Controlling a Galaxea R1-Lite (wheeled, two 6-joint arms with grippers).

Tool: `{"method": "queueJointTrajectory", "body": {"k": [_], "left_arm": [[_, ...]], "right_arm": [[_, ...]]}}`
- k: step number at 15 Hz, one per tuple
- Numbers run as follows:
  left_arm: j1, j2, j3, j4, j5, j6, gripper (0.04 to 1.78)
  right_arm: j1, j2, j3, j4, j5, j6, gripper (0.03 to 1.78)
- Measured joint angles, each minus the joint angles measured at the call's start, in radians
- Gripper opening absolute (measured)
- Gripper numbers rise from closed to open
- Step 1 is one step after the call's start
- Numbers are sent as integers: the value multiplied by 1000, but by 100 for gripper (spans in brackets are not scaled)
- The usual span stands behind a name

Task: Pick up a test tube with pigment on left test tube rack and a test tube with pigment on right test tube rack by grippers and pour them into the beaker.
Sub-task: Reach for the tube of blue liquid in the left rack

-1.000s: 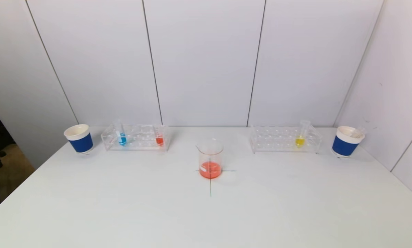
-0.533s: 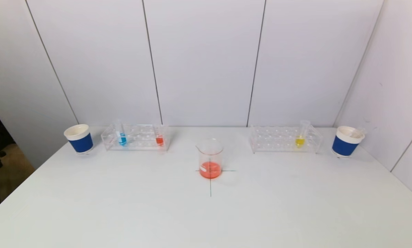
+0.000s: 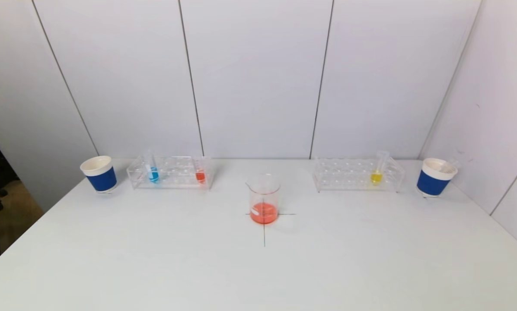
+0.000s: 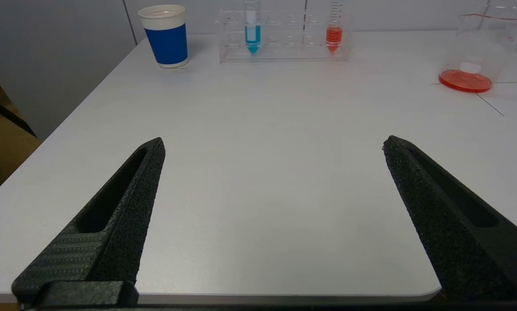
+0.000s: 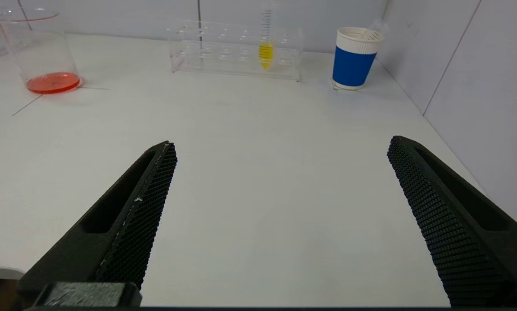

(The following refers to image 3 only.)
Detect clear glass beaker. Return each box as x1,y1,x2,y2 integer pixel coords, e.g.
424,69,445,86
246,174,281,225

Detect test tube with orange pigment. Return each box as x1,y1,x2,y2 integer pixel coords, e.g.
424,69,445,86
195,156,207,184

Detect blue white paper cup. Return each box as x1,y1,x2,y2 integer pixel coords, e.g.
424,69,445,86
416,158,458,198
80,155,118,193

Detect test tube with blue pigment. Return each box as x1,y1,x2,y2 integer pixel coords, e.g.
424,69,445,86
144,150,160,184

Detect clear acrylic test tube rack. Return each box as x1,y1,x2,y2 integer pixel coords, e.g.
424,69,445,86
313,158,405,193
127,156,213,190

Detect test tube with yellow pigment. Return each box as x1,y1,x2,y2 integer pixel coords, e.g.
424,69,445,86
370,150,390,185

